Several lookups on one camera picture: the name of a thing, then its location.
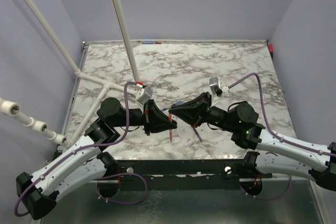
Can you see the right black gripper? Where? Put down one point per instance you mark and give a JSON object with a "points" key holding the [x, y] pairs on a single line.
{"points": [[195, 112]]}

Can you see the red pen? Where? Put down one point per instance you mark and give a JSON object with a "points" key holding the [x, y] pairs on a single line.
{"points": [[170, 131]]}

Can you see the blue red marker at edge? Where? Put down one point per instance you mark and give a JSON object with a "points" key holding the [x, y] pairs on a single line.
{"points": [[151, 43]]}

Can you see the white pvc pipe frame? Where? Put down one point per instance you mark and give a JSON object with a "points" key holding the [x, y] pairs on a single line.
{"points": [[106, 85]]}

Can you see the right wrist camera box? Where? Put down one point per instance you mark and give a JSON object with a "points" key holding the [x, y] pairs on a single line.
{"points": [[216, 88]]}

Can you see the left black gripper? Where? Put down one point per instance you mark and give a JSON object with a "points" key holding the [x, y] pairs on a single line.
{"points": [[158, 120]]}

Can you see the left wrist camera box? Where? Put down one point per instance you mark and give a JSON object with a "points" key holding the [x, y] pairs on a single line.
{"points": [[144, 95]]}

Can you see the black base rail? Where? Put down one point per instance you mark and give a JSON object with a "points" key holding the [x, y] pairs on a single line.
{"points": [[193, 174]]}

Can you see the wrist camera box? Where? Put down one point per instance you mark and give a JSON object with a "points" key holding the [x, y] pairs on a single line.
{"points": [[144, 95], [216, 88]]}

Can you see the red black clamp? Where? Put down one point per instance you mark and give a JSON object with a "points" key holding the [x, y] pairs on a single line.
{"points": [[271, 51]]}

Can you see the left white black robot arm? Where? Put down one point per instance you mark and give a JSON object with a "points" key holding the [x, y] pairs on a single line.
{"points": [[87, 159]]}

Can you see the purple pen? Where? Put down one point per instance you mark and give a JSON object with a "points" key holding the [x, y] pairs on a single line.
{"points": [[198, 135]]}

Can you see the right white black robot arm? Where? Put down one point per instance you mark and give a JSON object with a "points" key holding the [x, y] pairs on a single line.
{"points": [[295, 157]]}

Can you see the blue pen cap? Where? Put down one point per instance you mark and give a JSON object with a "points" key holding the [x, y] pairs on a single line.
{"points": [[169, 106]]}

